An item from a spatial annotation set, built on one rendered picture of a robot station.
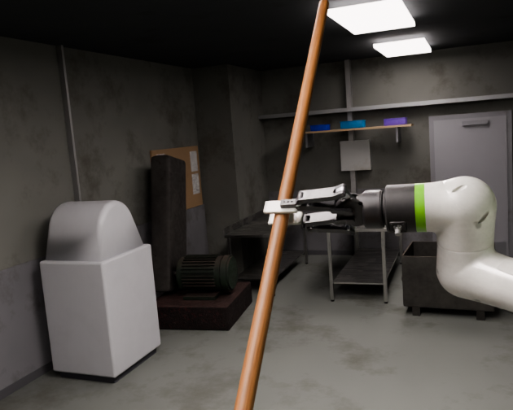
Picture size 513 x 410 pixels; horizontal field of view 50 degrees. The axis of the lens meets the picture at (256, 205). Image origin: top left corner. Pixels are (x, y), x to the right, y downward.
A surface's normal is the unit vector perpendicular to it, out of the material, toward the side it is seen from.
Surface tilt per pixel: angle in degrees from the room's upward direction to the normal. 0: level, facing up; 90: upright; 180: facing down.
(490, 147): 90
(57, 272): 90
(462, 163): 90
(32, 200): 90
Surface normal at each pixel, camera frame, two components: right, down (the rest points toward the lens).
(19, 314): 0.93, -0.02
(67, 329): -0.36, 0.15
